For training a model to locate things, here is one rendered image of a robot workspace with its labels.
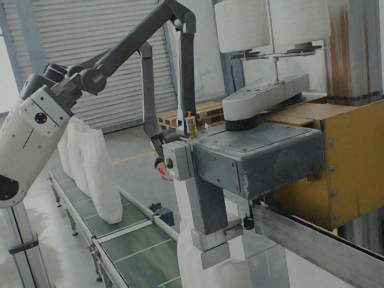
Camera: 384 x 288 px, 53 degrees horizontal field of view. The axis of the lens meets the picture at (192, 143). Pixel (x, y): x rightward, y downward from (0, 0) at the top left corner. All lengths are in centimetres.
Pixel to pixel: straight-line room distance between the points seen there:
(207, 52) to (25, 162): 851
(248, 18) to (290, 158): 50
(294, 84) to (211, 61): 854
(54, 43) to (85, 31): 69
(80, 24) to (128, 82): 154
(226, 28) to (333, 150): 49
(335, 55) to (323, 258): 59
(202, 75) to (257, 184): 884
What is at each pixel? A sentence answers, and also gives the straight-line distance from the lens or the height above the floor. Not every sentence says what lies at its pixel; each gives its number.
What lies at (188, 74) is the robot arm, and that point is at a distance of 137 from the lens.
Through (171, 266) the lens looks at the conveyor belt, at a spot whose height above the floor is 38.
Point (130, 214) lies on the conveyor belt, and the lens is 310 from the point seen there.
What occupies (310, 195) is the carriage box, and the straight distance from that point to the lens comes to 113.
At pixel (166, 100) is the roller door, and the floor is 43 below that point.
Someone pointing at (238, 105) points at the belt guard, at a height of 140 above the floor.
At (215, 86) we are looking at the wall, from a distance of 982.
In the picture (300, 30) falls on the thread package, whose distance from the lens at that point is 102.
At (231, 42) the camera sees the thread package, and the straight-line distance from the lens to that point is 122.
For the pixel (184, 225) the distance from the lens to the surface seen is 167.
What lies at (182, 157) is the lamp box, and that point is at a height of 130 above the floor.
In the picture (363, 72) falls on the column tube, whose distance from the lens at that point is 122.
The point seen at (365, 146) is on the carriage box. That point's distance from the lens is 116.
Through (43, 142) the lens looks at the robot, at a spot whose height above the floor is 134.
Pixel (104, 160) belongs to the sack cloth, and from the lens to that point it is 286.
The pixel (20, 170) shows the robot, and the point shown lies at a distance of 148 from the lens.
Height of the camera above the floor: 157
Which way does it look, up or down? 14 degrees down
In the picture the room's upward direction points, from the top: 10 degrees counter-clockwise
